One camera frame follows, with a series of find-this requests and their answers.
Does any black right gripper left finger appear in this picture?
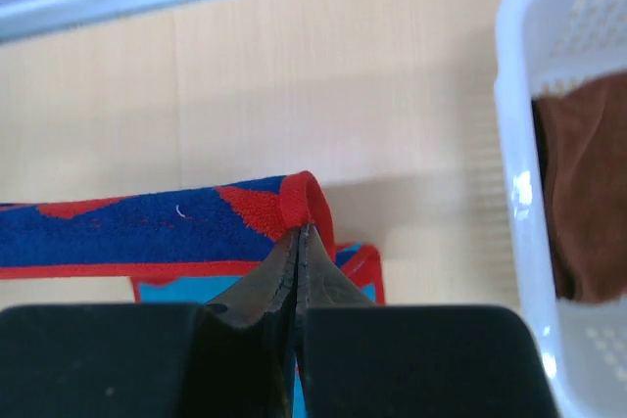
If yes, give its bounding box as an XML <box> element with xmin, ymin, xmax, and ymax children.
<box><xmin>1</xmin><ymin>230</ymin><xmax>299</xmax><ymax>417</ymax></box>

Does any white plastic mesh basket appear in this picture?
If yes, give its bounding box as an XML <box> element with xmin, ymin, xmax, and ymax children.
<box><xmin>494</xmin><ymin>0</ymin><xmax>626</xmax><ymax>417</ymax></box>

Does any red towel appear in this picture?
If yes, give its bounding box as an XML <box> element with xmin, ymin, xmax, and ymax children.
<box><xmin>0</xmin><ymin>170</ymin><xmax>384</xmax><ymax>418</ymax></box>

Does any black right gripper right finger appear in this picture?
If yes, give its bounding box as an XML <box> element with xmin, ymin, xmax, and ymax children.
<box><xmin>296</xmin><ymin>225</ymin><xmax>558</xmax><ymax>417</ymax></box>

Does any brown towel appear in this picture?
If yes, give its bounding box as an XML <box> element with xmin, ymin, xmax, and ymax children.
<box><xmin>532</xmin><ymin>72</ymin><xmax>626</xmax><ymax>304</ymax></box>

